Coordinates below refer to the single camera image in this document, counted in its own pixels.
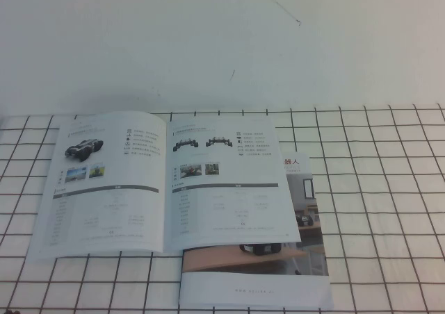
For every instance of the closed brochure with photo cover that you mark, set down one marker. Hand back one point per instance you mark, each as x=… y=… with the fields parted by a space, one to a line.
x=250 y=289

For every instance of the white product catalogue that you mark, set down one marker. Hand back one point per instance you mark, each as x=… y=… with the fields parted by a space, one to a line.
x=111 y=216

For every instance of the white cloth with black grid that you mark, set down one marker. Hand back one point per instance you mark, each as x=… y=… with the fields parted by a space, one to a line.
x=365 y=276

